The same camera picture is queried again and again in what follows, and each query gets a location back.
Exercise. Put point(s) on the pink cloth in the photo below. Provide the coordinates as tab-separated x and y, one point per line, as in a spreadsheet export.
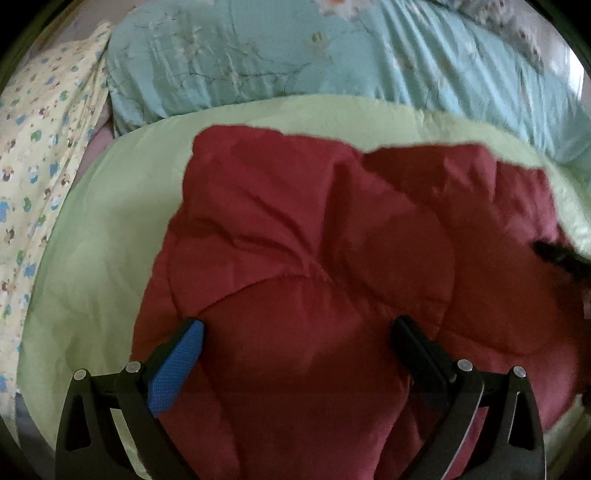
97	143

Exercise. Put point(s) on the red quilted jacket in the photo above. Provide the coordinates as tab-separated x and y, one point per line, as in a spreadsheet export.
323	286

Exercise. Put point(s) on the light blue floral pillow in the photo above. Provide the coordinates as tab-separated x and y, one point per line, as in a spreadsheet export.
323	55

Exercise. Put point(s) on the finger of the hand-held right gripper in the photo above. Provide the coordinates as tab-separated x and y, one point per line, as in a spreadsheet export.
561	258

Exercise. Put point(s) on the light green blanket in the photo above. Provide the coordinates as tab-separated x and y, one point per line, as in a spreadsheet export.
92	277

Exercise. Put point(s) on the yellow printed pillow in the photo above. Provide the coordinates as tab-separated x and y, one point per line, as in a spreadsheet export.
37	161

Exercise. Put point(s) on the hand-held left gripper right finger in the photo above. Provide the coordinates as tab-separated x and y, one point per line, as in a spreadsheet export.
415	350

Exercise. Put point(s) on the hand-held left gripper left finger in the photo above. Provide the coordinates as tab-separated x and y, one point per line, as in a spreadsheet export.
178	364

